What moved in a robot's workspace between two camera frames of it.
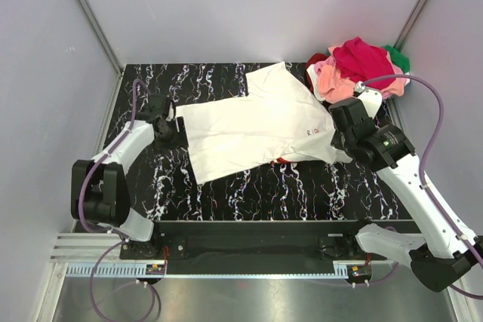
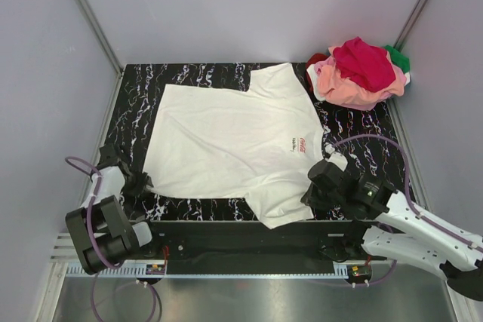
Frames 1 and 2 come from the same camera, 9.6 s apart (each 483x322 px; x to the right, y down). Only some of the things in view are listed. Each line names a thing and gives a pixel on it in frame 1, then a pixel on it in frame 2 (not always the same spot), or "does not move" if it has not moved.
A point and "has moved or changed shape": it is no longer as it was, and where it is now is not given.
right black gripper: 336,140 → 311,199
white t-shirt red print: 278,120 has moved or changed shape
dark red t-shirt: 312,60 does not move
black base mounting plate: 286,241 does not move
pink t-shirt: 333,87 does not move
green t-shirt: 398,59 does not move
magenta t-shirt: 359,61 does not move
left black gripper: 179,139 → 143,180
